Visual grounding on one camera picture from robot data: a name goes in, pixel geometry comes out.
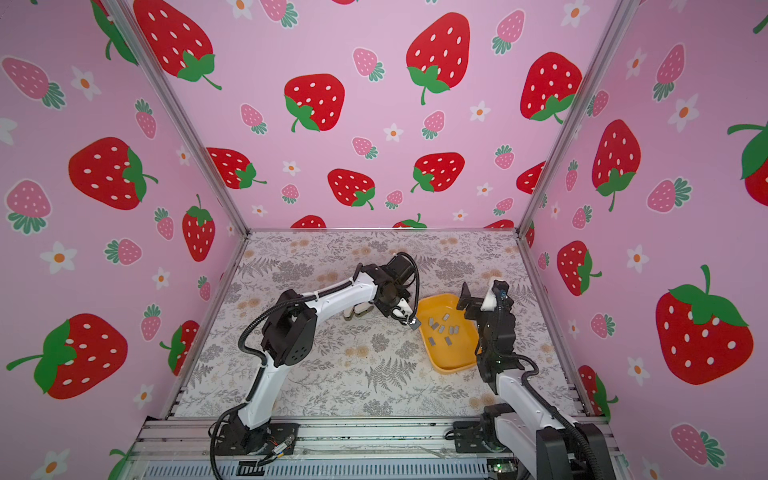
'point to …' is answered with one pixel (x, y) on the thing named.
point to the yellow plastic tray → (451, 338)
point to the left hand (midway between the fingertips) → (403, 297)
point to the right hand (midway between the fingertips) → (481, 285)
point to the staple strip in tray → (446, 317)
